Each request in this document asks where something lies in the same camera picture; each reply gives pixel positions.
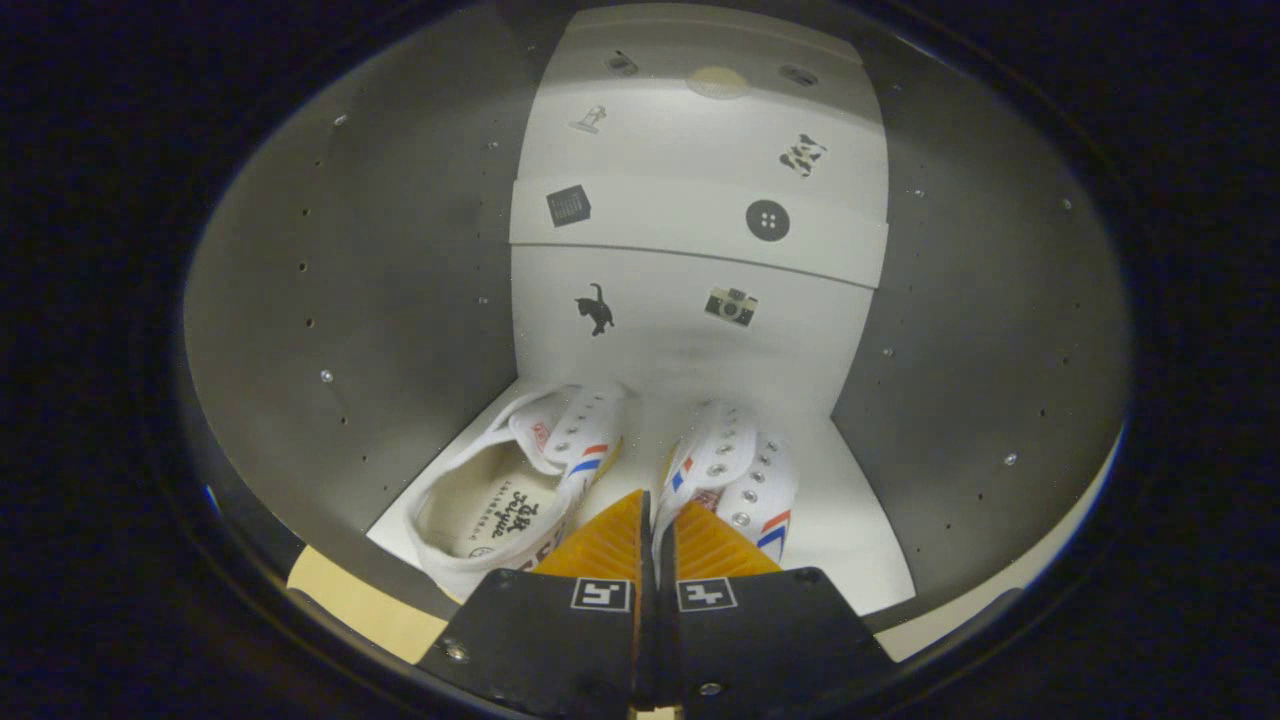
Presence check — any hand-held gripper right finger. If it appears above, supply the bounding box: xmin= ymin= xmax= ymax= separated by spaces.
xmin=657 ymin=498 xmax=896 ymax=716

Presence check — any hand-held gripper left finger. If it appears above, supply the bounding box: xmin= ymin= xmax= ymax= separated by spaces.
xmin=415 ymin=488 xmax=656 ymax=716

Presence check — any white canvas shoe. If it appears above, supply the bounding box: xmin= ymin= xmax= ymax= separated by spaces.
xmin=652 ymin=400 xmax=799 ymax=581
xmin=405 ymin=383 xmax=626 ymax=601

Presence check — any grey shoe cabinet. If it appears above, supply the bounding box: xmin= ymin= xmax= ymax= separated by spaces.
xmin=180 ymin=0 xmax=1131 ymax=641

